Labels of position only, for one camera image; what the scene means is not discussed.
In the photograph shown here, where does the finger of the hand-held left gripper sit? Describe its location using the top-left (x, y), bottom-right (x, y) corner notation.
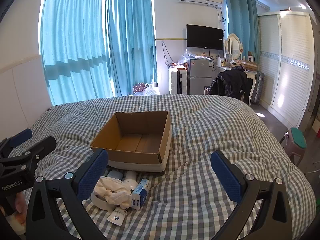
top-left (0, 136), bottom-right (57, 174)
top-left (0, 129), bottom-right (33, 158)

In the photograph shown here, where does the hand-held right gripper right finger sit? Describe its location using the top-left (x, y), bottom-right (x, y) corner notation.
top-left (210, 150), bottom-right (293, 240)

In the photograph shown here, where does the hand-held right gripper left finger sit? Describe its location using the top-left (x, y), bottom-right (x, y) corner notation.
top-left (25, 148), bottom-right (109, 240)

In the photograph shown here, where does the pale blue small container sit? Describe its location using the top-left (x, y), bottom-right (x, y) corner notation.
top-left (107, 170), bottom-right (124, 180)

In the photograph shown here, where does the white tissue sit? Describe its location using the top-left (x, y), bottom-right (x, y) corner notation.
top-left (94, 176), bottom-right (133, 209)

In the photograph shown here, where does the white tape roll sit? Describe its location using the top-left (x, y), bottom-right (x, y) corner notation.
top-left (90, 189), bottom-right (114, 211)

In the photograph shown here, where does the white plastic bottle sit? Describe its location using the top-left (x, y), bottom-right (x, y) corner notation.
top-left (124, 170), bottom-right (137, 189)

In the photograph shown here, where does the brown cardboard box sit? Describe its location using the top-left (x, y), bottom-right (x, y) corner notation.
top-left (90, 110), bottom-right (172, 173)

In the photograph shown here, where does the white squeeze tube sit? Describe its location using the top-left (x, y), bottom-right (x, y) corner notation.
top-left (106, 206), bottom-right (127, 225)

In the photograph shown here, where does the blue and white small carton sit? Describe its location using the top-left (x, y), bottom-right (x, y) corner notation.
top-left (130, 179), bottom-right (150, 210)

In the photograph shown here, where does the person's left hand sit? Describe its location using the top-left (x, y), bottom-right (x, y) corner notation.
top-left (5, 192), bottom-right (27, 230)

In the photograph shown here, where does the pink stool with green seat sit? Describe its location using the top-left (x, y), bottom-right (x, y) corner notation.
top-left (279, 127), bottom-right (307, 167)

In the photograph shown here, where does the black jacket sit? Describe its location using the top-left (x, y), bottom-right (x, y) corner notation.
top-left (208, 66), bottom-right (248, 100)

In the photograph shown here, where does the silver suitcase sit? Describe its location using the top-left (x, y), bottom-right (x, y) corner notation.
top-left (250, 71), bottom-right (265, 105)

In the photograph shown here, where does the dark red patterned bag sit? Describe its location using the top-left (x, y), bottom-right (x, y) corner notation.
top-left (132, 83), bottom-right (147, 96)

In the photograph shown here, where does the white plastic bag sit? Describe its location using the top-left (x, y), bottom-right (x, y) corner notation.
top-left (142, 82), bottom-right (160, 96)

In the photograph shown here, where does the silver small fridge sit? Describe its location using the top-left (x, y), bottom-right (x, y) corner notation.
top-left (188, 58), bottom-right (215, 95)

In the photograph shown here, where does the wide teal curtain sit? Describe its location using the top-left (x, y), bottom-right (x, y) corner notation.
top-left (40, 0), bottom-right (115, 107)

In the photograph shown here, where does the white dressing table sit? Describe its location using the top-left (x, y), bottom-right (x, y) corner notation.
top-left (216, 64), bottom-right (258, 105)

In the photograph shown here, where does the flat cardboard carton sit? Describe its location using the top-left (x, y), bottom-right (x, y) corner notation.
top-left (241, 61), bottom-right (258, 72)

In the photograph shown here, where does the white slatted wardrobe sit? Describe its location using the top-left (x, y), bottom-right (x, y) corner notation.
top-left (257, 11), bottom-right (318, 129)

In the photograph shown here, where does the clear plastic bag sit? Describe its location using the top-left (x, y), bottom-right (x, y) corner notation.
top-left (177, 50), bottom-right (194, 65)

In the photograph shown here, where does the white oval mirror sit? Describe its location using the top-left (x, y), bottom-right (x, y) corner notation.
top-left (224, 33), bottom-right (243, 61)

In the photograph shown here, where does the narrow teal curtain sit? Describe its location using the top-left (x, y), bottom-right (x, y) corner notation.
top-left (223, 0), bottom-right (259, 63)

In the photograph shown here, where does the black wall cable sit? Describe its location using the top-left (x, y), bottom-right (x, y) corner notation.
top-left (162, 42), bottom-right (173, 67)

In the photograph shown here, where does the black wall television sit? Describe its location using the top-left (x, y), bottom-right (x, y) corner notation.
top-left (186, 24), bottom-right (224, 51)

